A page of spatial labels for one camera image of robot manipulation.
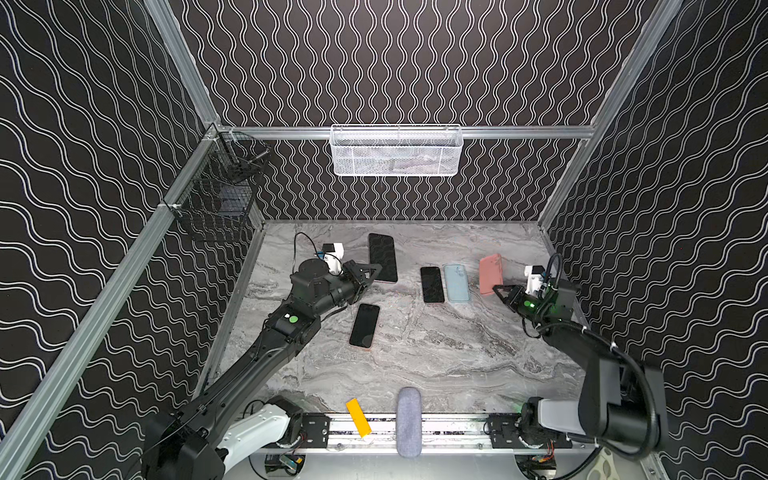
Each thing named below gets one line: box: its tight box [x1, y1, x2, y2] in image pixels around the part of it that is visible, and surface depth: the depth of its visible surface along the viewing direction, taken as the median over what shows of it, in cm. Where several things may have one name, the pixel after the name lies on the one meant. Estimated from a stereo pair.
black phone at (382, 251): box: [368, 233, 398, 282], surface depth 77 cm
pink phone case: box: [480, 253, 503, 295], surface depth 96 cm
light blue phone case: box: [444, 264, 470, 303], surface depth 106 cm
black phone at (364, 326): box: [349, 303, 380, 348], surface depth 94 cm
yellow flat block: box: [346, 398, 372, 438], surface depth 78 cm
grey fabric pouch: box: [396, 387, 423, 458], surface depth 75 cm
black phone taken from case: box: [420, 266, 445, 303], surface depth 106 cm
